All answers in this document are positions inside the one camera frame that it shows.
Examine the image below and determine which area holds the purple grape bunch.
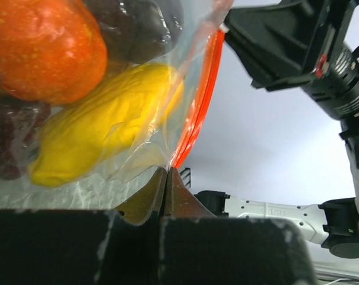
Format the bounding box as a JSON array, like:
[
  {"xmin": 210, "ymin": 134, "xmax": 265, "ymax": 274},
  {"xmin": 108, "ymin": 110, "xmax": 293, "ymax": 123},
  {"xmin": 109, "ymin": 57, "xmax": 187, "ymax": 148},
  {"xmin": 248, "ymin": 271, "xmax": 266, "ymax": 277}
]
[{"xmin": 0, "ymin": 96, "xmax": 51, "ymax": 181}]

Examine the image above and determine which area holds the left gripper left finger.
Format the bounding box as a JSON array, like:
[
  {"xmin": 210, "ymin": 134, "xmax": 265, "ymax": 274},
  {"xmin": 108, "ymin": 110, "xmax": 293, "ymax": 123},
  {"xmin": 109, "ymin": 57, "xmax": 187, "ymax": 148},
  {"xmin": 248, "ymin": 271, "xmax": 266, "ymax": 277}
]
[{"xmin": 113, "ymin": 167, "xmax": 167, "ymax": 226}]

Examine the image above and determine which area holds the small orange pumpkin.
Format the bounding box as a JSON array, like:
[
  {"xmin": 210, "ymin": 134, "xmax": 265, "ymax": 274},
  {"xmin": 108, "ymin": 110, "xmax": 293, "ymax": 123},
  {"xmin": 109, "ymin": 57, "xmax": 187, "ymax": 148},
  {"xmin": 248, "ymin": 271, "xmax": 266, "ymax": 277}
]
[{"xmin": 0, "ymin": 1, "xmax": 107, "ymax": 105}]

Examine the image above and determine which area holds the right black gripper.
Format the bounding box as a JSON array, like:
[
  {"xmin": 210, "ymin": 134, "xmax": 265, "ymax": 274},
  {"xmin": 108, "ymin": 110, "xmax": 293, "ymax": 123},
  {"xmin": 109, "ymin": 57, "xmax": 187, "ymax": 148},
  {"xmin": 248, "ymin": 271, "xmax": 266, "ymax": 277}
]
[{"xmin": 224, "ymin": 1, "xmax": 359, "ymax": 121}]

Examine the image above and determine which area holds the clear zip top bag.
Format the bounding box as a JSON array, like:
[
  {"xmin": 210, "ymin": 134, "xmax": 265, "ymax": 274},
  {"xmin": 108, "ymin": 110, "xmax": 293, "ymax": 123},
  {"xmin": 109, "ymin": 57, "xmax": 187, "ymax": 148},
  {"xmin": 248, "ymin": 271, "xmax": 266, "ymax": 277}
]
[{"xmin": 0, "ymin": 1, "xmax": 232, "ymax": 188}]

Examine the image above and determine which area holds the aluminium frame rail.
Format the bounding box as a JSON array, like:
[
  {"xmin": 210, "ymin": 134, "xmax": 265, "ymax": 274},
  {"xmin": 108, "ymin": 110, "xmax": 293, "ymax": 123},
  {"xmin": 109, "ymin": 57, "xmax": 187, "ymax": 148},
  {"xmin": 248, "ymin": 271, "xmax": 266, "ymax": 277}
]
[{"xmin": 313, "ymin": 262, "xmax": 359, "ymax": 284}]

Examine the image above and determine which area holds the dark avocado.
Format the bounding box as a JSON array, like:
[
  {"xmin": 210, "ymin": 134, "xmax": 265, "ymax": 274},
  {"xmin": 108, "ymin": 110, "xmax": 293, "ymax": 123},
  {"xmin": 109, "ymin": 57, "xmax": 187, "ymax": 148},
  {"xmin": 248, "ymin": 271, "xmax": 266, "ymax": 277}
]
[{"xmin": 84, "ymin": 0, "xmax": 184, "ymax": 64}]

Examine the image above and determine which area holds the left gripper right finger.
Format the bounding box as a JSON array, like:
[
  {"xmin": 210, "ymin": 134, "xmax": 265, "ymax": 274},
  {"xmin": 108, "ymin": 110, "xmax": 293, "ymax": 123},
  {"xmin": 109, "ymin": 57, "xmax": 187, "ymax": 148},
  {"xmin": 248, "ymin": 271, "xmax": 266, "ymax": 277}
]
[{"xmin": 163, "ymin": 168, "xmax": 215, "ymax": 219}]

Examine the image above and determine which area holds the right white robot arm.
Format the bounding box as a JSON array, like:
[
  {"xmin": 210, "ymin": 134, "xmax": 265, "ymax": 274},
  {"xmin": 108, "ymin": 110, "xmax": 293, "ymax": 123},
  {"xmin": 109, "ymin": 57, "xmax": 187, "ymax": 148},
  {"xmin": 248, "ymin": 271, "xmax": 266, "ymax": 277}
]
[{"xmin": 197, "ymin": 1, "xmax": 359, "ymax": 259}]

